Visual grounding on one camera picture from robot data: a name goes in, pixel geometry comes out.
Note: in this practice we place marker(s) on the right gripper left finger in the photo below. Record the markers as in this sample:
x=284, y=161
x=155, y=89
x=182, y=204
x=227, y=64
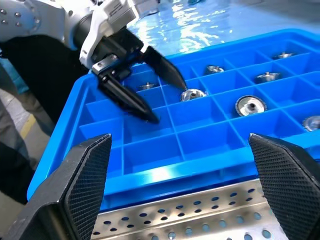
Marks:
x=62, y=200

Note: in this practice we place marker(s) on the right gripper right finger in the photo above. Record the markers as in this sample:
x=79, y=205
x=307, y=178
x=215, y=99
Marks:
x=295, y=195

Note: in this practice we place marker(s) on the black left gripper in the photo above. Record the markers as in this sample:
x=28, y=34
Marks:
x=120, y=47

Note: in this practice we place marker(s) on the blue compartment tray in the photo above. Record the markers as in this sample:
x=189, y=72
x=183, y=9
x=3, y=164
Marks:
x=150, y=155

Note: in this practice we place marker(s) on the person in dark clothes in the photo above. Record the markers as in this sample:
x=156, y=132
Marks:
x=45, y=75

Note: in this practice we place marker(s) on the perforated metal tray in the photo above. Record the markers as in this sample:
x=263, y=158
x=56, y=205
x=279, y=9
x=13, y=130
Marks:
x=175, y=220

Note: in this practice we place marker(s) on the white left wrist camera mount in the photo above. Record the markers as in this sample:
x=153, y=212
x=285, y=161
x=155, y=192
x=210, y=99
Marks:
x=100, y=27

